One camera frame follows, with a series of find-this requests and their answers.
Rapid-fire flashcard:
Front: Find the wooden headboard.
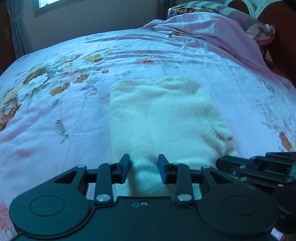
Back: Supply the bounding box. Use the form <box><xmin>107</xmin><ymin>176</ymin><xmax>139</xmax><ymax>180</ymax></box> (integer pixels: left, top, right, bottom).
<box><xmin>224</xmin><ymin>0</ymin><xmax>296</xmax><ymax>90</ymax></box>

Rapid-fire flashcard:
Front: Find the window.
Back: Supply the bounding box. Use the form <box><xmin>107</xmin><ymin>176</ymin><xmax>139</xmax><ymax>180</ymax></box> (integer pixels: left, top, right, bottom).
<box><xmin>34</xmin><ymin>0</ymin><xmax>71</xmax><ymax>17</ymax></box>

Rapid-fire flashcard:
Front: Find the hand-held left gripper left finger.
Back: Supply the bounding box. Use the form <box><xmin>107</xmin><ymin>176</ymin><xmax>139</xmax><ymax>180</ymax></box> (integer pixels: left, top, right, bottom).
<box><xmin>54</xmin><ymin>153</ymin><xmax>131</xmax><ymax>206</ymax></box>

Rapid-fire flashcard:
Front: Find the grey curtain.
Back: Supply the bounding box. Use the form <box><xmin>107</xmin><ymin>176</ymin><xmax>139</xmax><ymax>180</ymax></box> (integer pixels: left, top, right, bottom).
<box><xmin>6</xmin><ymin>0</ymin><xmax>33</xmax><ymax>59</ymax></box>
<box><xmin>157</xmin><ymin>0</ymin><xmax>170</xmax><ymax>20</ymax></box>

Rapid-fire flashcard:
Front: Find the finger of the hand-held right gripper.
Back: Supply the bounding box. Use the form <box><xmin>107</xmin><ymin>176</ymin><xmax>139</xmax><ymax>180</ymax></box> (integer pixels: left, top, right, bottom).
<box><xmin>216</xmin><ymin>155</ymin><xmax>278</xmax><ymax>194</ymax></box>
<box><xmin>250</xmin><ymin>151</ymin><xmax>296</xmax><ymax>184</ymax></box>

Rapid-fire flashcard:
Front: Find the white towel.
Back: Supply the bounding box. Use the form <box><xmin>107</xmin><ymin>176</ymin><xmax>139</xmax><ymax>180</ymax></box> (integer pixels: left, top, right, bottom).
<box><xmin>109</xmin><ymin>75</ymin><xmax>238</xmax><ymax>202</ymax></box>

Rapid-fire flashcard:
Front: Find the red floral folded quilt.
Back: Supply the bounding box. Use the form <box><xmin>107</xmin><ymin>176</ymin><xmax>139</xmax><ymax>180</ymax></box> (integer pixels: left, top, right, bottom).
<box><xmin>167</xmin><ymin>5</ymin><xmax>204</xmax><ymax>20</ymax></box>

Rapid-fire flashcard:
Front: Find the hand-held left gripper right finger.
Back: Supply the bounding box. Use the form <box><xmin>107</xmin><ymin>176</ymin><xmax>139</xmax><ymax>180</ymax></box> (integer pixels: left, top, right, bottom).
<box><xmin>157</xmin><ymin>154</ymin><xmax>234</xmax><ymax>206</ymax></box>

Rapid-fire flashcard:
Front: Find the pink floral bedsheet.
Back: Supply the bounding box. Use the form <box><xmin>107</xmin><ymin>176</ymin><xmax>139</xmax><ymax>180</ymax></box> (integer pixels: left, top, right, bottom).
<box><xmin>0</xmin><ymin>11</ymin><xmax>296</xmax><ymax>241</ymax></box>

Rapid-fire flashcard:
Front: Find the brown wooden door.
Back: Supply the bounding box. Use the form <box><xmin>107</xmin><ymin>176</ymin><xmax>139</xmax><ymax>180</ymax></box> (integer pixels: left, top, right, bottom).
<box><xmin>0</xmin><ymin>9</ymin><xmax>17</xmax><ymax>76</ymax></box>

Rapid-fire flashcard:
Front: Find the grey striped pillow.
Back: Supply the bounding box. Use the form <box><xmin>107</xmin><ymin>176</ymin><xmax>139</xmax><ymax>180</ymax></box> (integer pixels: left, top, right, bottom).
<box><xmin>188</xmin><ymin>0</ymin><xmax>276</xmax><ymax>48</ymax></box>

